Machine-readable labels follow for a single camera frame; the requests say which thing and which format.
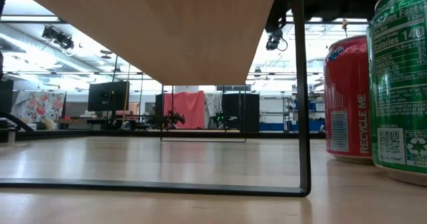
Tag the wooden shelf with black legs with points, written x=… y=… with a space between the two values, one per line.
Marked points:
x=187 y=34

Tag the black upright panel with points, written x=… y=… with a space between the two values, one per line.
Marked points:
x=6 y=97

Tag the metal storage rack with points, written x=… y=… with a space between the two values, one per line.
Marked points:
x=289 y=110

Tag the white patterned cloth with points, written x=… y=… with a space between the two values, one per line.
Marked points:
x=213 y=104

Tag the floral patterned cloth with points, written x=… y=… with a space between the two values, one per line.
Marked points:
x=40 y=109

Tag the green Sprite can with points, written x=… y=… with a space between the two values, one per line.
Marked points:
x=397 y=84

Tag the black ceiling-mounted camera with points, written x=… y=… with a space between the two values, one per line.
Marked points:
x=60 y=39
x=273 y=42

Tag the background black robot arm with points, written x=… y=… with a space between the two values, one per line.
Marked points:
x=173 y=119
x=221 y=117

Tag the blue storage bins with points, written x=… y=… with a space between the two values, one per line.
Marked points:
x=270 y=126

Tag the black aluminium table frame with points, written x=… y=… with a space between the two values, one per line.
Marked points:
x=100 y=134

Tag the red Fanta can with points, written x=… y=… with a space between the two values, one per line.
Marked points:
x=347 y=94

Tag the black computer monitor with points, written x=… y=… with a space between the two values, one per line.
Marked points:
x=106 y=95

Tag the orange-red draped cloth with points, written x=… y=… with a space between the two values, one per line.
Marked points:
x=190 y=105

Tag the black cabinet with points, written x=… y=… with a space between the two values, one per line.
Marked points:
x=248 y=112

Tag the background desk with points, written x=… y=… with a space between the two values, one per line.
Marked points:
x=83 y=121

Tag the round dark ceiling fixture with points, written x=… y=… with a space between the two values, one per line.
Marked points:
x=106 y=52
x=106 y=57

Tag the silver metal bracket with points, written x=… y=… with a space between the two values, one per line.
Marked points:
x=11 y=136

